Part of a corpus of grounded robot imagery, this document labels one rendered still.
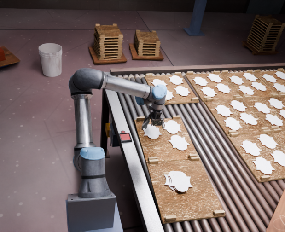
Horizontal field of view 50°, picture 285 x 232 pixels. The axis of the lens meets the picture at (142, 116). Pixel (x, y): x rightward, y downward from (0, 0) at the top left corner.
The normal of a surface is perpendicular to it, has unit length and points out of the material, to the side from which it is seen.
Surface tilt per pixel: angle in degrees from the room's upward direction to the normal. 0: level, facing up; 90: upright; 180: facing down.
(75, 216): 90
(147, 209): 0
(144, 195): 0
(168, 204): 0
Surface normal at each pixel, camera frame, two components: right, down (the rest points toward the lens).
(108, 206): 0.20, 0.62
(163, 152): 0.11, -0.78
